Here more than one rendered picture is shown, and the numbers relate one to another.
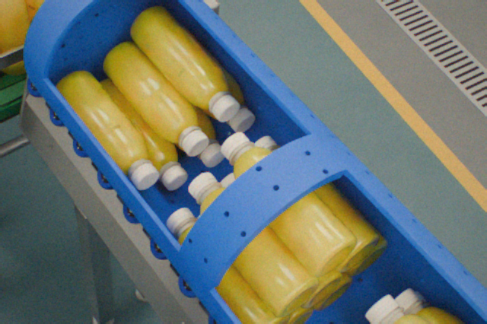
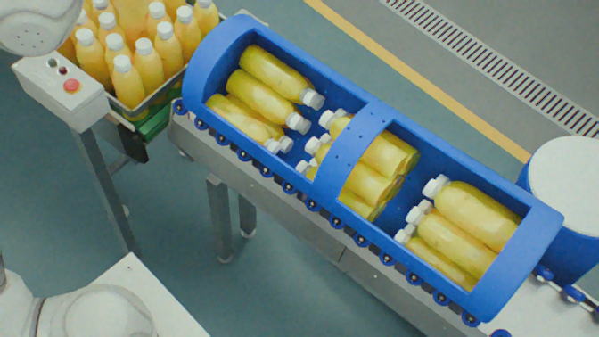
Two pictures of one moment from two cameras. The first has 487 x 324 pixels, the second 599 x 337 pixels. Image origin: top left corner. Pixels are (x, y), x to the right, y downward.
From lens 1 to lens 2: 0.56 m
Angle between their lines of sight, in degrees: 7
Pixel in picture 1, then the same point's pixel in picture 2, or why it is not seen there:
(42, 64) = (198, 95)
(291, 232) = (372, 159)
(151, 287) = (284, 213)
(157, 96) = (267, 99)
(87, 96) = (225, 109)
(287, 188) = (366, 135)
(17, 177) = (131, 174)
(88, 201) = (231, 172)
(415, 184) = (413, 113)
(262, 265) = (360, 180)
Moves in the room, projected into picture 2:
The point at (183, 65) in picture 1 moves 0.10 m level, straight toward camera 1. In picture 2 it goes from (280, 78) to (289, 110)
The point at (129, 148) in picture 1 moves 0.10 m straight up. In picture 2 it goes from (261, 134) to (261, 109)
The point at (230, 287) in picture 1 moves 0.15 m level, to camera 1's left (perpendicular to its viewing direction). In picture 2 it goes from (343, 197) to (277, 201)
